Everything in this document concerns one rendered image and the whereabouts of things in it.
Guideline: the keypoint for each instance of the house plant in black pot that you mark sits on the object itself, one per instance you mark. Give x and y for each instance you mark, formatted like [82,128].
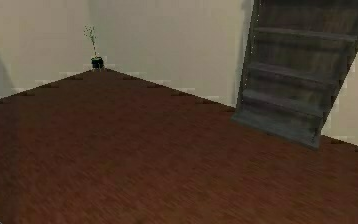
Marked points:
[97,62]

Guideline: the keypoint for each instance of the dark wooden shelf unit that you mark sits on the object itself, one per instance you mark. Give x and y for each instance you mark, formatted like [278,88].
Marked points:
[287,83]

